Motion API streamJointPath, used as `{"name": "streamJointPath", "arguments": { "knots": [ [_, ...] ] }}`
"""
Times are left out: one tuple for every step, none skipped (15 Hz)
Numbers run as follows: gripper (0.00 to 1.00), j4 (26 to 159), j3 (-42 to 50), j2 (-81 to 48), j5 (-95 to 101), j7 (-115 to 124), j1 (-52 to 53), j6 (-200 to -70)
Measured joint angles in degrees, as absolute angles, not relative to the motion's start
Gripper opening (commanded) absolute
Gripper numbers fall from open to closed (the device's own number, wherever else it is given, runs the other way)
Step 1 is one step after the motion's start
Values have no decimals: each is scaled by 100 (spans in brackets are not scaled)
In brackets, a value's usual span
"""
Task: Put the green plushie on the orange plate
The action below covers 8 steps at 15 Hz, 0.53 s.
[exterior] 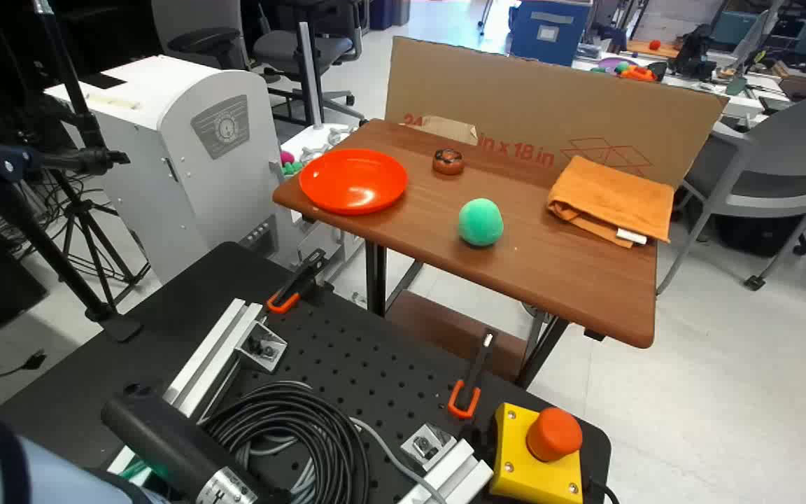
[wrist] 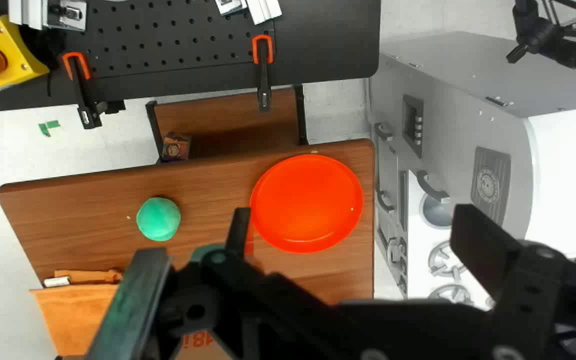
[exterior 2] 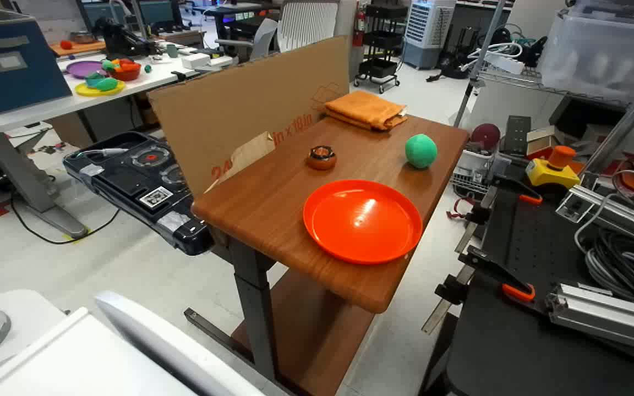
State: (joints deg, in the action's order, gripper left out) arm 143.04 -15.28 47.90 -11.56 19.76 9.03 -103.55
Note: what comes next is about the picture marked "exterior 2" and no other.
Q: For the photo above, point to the green round plushie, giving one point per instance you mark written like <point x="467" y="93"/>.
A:
<point x="420" y="150"/>

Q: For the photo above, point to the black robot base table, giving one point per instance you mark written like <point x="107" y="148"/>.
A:
<point x="522" y="331"/>

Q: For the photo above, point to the orange plastic plate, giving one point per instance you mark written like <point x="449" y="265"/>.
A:
<point x="361" y="220"/>

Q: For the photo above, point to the yellow toy plate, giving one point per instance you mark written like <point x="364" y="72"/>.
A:
<point x="86" y="91"/>

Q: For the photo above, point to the purple toy plate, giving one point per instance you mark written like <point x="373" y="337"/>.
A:
<point x="85" y="70"/>

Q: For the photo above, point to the small round brown tin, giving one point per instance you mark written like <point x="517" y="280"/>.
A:
<point x="321" y="158"/>

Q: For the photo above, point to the folded orange cloth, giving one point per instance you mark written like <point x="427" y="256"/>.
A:
<point x="364" y="111"/>

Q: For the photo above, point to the brown cardboard panel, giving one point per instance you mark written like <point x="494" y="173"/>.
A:
<point x="242" y="111"/>

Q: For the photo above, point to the grey metal desk leg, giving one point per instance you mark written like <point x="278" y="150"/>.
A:
<point x="256" y="309"/>

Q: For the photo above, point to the grey metal strip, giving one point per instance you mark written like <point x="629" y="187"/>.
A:
<point x="446" y="298"/>

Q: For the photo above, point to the black rolling cart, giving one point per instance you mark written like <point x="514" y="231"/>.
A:
<point x="381" y="45"/>

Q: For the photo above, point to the grey office chair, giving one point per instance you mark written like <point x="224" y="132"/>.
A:
<point x="262" y="39"/>

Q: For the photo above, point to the black flat equipment case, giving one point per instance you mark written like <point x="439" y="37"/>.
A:
<point x="142" y="184"/>

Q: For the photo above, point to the dark red ball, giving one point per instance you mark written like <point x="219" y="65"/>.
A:
<point x="486" y="136"/>

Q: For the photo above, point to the white air purifier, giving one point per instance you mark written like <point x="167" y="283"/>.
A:
<point x="423" y="33"/>

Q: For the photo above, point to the grey remote control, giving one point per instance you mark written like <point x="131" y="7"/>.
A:
<point x="516" y="132"/>

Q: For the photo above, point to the grey metal pole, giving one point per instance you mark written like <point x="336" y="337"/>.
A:
<point x="478" y="61"/>

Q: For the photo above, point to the red toy bowl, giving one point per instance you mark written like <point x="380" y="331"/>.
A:
<point x="125" y="72"/>

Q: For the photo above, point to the yellow box with orange button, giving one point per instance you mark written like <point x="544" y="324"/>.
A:
<point x="555" y="170"/>

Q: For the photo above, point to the green toy food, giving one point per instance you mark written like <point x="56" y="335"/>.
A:
<point x="100" y="83"/>

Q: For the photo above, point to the silver aluminium extrusion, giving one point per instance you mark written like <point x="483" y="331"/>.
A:
<point x="610" y="318"/>
<point x="614" y="212"/>

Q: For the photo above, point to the white work table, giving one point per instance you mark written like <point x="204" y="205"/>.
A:
<point x="31" y="111"/>

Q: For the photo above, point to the white plastic furniture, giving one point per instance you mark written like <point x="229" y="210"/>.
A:
<point x="54" y="359"/>

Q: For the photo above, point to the clear plastic storage bin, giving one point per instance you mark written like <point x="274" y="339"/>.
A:
<point x="604" y="55"/>

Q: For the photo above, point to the blue storage box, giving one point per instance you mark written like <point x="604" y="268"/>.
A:
<point x="9" y="67"/>

